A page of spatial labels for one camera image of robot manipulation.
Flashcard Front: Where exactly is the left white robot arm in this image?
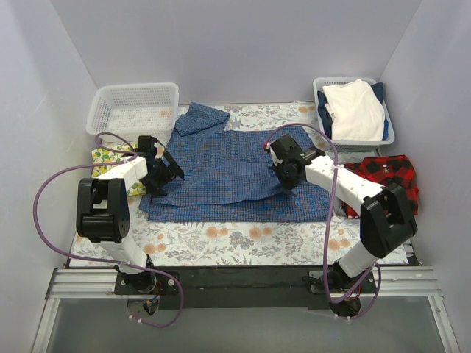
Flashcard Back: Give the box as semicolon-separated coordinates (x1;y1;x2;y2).
76;135;184;294

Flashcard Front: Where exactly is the lemon print folded cloth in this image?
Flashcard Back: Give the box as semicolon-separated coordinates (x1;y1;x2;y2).
91;143;146;196

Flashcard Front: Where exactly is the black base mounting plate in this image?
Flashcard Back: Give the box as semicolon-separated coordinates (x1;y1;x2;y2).
114;265;376;316

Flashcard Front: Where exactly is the left white plastic basket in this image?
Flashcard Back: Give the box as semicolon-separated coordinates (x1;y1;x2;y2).
85;82;179;143

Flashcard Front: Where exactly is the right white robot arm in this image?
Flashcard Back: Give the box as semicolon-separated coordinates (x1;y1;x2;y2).
264;135;417;293

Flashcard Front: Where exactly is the blue checkered long sleeve shirt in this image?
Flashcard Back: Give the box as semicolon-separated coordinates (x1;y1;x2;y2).
139;103;330;223

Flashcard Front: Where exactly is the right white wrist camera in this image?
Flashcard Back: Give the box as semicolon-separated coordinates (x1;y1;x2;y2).
263;142;283;166

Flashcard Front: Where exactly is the navy blue folded shirt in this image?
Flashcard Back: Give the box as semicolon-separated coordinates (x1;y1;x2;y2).
316;82;393;143

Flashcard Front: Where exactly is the floral patterned table mat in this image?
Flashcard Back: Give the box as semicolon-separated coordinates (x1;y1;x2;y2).
69;102;411;266

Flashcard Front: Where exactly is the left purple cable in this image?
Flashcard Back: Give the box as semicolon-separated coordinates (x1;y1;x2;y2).
32;132;185;327

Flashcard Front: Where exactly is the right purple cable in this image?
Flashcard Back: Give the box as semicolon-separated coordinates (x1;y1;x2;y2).
263;123;382;321

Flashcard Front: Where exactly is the aluminium frame rail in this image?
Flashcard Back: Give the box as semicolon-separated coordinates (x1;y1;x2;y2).
46;267;128;299

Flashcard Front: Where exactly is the purple cable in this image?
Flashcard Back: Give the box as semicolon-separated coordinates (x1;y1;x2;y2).
32;132;185;327
263;123;382;321

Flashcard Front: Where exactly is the white folded shirt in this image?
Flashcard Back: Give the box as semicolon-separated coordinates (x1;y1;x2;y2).
322;79;386;143

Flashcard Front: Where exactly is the red black plaid shirt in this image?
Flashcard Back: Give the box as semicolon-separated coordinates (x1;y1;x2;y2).
344;155;419;216

